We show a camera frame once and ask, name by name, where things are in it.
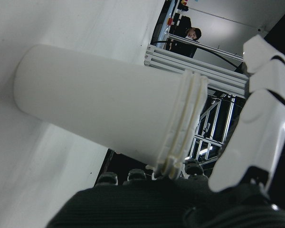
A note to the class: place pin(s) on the right white-grey robot hand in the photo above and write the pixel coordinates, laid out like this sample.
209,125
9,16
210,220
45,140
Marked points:
133,206

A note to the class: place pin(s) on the white ribbed-rim plastic cup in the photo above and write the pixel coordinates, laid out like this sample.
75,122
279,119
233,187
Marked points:
97,102

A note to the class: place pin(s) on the aluminium truss frame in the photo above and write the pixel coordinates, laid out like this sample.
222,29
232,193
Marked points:
230,118

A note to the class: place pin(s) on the person in black clothes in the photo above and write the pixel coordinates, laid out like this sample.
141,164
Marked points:
183,47

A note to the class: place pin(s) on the grooved aluminium table profile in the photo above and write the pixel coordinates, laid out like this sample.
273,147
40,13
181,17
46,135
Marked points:
192,71

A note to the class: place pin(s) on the small red box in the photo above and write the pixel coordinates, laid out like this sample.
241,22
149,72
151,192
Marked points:
170,21

